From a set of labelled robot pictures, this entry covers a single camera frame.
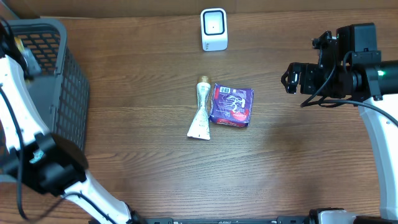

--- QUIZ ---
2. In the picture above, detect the white tube gold cap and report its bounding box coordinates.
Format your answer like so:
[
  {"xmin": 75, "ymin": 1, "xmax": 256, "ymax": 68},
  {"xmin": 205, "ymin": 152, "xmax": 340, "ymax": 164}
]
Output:
[{"xmin": 187, "ymin": 76, "xmax": 211, "ymax": 140}]

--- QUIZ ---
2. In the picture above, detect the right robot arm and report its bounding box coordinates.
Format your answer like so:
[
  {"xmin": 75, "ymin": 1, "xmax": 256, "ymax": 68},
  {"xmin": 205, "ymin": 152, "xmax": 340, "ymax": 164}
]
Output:
[{"xmin": 281, "ymin": 23, "xmax": 397, "ymax": 223}]

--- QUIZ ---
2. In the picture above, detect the grey plastic basket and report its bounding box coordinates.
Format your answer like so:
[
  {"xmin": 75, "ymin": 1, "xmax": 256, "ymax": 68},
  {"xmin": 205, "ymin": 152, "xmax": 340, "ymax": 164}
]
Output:
[{"xmin": 0, "ymin": 17, "xmax": 90, "ymax": 184}]

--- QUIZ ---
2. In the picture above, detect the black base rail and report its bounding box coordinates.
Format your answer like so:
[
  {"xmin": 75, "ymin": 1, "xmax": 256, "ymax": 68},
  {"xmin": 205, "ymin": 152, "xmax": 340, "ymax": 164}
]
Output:
[{"xmin": 146, "ymin": 216, "xmax": 310, "ymax": 224}]

